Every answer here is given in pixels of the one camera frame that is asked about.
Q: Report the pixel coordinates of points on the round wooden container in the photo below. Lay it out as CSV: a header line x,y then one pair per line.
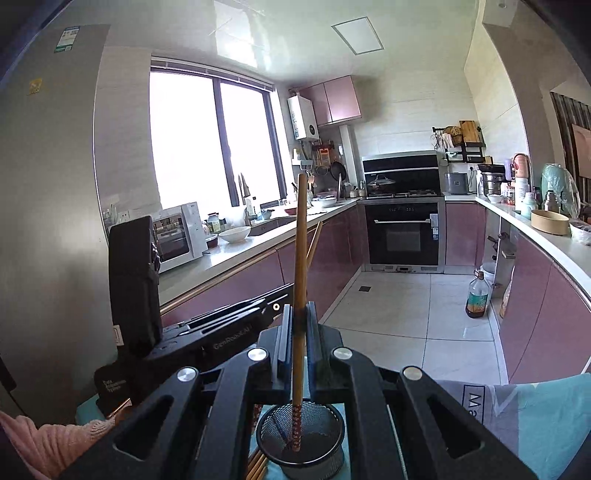
x,y
549,222

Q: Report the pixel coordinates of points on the striped curtain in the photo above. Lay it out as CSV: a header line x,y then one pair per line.
x,y
568,134

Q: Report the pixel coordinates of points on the teal and grey tablecloth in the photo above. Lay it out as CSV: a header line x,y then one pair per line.
x,y
531,424

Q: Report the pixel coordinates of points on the wooden cutting board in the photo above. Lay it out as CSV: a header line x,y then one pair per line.
x,y
468,131

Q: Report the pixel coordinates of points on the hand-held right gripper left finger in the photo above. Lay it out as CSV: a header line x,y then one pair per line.
x,y
286,337

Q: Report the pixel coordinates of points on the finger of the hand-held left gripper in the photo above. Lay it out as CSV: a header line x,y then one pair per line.
x,y
258,295
270,311

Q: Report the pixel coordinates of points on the hanging frying pan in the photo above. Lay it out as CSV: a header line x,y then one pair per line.
x,y
337,169

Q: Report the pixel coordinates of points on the white countertop oven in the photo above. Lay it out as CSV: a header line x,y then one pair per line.
x,y
178,240

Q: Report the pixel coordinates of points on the pink lower cabinets curved run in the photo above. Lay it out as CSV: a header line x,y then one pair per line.
x,y
540,314

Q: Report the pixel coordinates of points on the white water heater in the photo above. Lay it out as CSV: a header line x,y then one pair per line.
x,y
302,117

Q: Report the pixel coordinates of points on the glass jar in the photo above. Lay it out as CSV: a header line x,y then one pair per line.
x,y
214,224

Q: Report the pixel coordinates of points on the pink upper cabinet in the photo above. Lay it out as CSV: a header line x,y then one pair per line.
x,y
337,99

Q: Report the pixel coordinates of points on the black range hood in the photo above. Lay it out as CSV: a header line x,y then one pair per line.
x,y
399,166

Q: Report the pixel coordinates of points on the dark pot with lid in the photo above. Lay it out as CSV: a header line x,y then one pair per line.
x,y
381,184

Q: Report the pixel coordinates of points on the teal bottle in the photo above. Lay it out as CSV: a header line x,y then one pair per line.
x,y
529,206

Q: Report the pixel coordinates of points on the ceiling light panel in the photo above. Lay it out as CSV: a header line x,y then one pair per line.
x,y
358,36

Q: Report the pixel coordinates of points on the green plastic bag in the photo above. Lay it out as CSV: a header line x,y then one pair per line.
x,y
558,184

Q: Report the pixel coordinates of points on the black built-in oven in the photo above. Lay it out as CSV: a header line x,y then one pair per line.
x,y
404,235

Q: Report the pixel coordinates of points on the pink thermos jug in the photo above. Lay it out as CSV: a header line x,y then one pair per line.
x,y
521,167

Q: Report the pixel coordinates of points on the black mesh utensil holder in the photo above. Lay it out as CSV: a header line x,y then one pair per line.
x,y
323,445

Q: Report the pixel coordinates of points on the white bowl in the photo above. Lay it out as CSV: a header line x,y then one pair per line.
x,y
234,234

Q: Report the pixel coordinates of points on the black wall rack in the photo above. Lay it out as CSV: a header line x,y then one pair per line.
x,y
466,152

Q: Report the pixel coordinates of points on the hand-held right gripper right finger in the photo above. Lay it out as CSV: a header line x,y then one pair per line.
x,y
312,337

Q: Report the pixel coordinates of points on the pink lower cabinets long run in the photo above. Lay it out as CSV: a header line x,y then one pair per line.
x,y
337,249

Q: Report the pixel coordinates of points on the steel steamer pot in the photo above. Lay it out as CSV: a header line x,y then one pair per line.
x,y
490,182

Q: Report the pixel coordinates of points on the cooking oil bottle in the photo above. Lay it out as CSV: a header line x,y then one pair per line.
x,y
476,300

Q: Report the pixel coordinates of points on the gas stove top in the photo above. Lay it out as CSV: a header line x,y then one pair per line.
x,y
415,194

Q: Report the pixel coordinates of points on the pink narrow lower cabinet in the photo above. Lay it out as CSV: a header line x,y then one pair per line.
x,y
464,235

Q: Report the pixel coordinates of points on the kitchen faucet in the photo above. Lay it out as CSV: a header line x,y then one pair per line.
x,y
243,189

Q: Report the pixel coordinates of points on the white bucket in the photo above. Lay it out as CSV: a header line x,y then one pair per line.
x,y
488,274

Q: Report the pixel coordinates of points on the grey refrigerator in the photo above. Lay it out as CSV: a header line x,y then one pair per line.
x,y
46,184

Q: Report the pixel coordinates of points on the bundle of wooden chopsticks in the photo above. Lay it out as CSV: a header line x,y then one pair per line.
x,y
256,466

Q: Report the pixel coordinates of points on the kitchen window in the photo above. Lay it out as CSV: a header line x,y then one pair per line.
x,y
184,138

